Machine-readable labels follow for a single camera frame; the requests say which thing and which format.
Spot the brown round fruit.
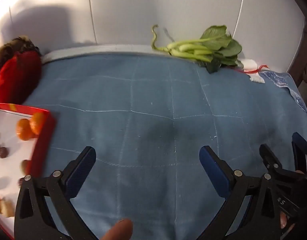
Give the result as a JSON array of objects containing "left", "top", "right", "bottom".
[{"left": 21, "top": 159, "right": 33, "bottom": 175}]

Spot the person's right hand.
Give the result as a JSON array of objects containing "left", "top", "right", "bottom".
[{"left": 280, "top": 211, "right": 297, "bottom": 230}]

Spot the person's left hand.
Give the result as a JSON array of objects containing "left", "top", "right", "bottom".
[{"left": 100, "top": 219, "right": 133, "bottom": 240}]

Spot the orange tangerine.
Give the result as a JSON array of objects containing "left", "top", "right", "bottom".
[
  {"left": 30, "top": 112, "right": 45, "bottom": 135},
  {"left": 16, "top": 118, "right": 38, "bottom": 141}
]

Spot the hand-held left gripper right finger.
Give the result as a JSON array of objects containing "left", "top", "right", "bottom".
[{"left": 196, "top": 146, "right": 280, "bottom": 240}]

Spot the red box with white inside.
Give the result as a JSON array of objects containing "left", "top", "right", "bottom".
[{"left": 0, "top": 102, "right": 56, "bottom": 239}]

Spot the blue patterned towel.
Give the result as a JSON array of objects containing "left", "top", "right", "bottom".
[{"left": 260, "top": 71, "right": 307, "bottom": 118}]

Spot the blue quilted blanket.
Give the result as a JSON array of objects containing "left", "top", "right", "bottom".
[{"left": 4, "top": 52, "right": 307, "bottom": 240}]

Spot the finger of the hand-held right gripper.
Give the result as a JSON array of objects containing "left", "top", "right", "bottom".
[
  {"left": 259, "top": 144, "right": 284, "bottom": 178},
  {"left": 292, "top": 132, "right": 307, "bottom": 175}
]

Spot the brown fuzzy cloth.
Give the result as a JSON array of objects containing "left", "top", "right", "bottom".
[{"left": 0, "top": 36, "right": 40, "bottom": 80}]

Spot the white folded cloth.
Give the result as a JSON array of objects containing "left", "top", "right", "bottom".
[{"left": 240, "top": 59, "right": 258, "bottom": 71}]

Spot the white tag red string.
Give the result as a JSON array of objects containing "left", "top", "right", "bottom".
[{"left": 245, "top": 64, "right": 269, "bottom": 75}]

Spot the green bok choy bunch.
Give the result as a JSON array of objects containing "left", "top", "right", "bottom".
[{"left": 151, "top": 24, "right": 244, "bottom": 74}]

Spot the red cloth bundle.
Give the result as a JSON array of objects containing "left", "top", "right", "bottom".
[{"left": 0, "top": 51, "right": 43, "bottom": 103}]

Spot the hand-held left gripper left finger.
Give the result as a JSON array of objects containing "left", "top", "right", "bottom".
[{"left": 14, "top": 146, "right": 99, "bottom": 240}]

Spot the dark wooden furniture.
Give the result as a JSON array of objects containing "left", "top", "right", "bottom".
[{"left": 287, "top": 20, "right": 307, "bottom": 90}]

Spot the beige fruit piece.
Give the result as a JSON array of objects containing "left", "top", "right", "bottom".
[{"left": 0, "top": 199, "right": 15, "bottom": 217}]

